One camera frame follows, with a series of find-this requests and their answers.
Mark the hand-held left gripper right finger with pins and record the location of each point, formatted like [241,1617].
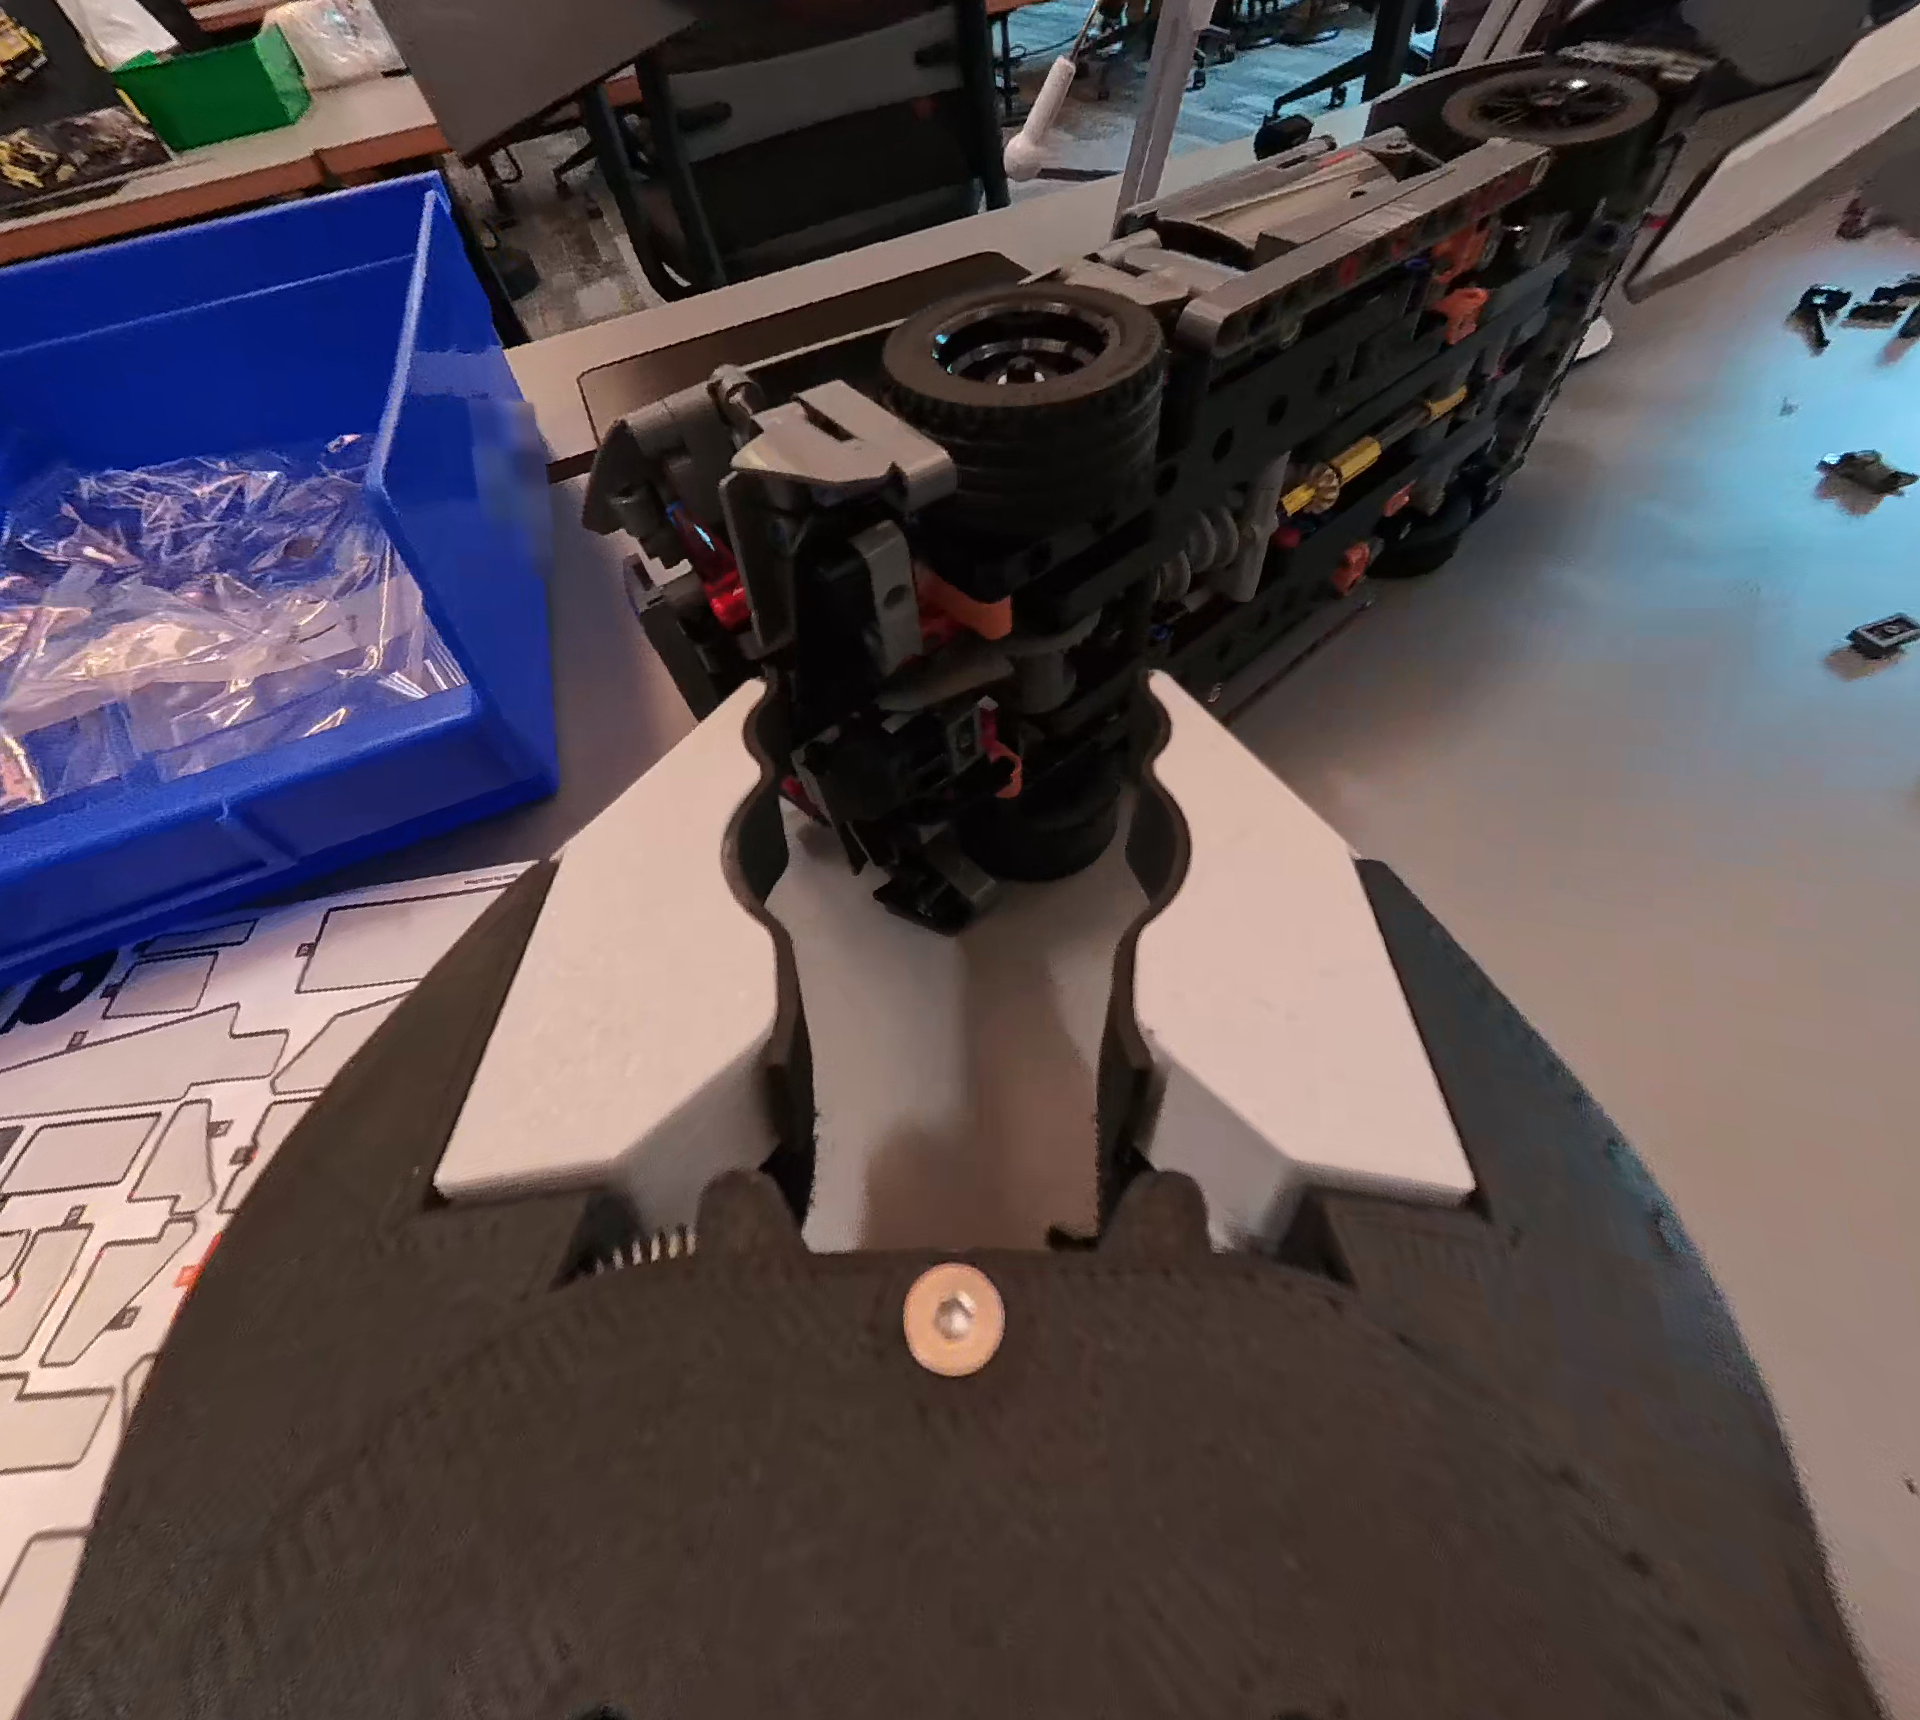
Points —
[1289,1002]

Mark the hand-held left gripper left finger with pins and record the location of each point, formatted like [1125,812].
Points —
[630,1002]

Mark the grey toy car model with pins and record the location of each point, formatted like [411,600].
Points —
[1320,251]

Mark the black toy wheel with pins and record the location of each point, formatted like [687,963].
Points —
[1051,430]

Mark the dark toy axle assembly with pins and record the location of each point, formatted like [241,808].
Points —
[1823,301]

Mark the grey triangular toy part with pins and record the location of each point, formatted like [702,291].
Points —
[1870,472]

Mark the small grey toy piece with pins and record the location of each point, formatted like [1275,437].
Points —
[1887,634]

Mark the white sticker sheet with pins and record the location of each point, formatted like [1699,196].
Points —
[151,1150]

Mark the blue plastic bin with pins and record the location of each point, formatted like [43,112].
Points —
[451,475]

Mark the white book stand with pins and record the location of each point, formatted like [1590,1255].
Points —
[1171,71]

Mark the clear bags of toy parts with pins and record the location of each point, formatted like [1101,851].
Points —
[196,579]

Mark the black office chair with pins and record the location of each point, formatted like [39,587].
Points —
[795,131]

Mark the green plastic box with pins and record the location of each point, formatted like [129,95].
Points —
[211,91]

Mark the crumpled clear bag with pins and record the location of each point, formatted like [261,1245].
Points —
[338,39]

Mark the black box yellow car print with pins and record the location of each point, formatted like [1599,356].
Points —
[60,155]

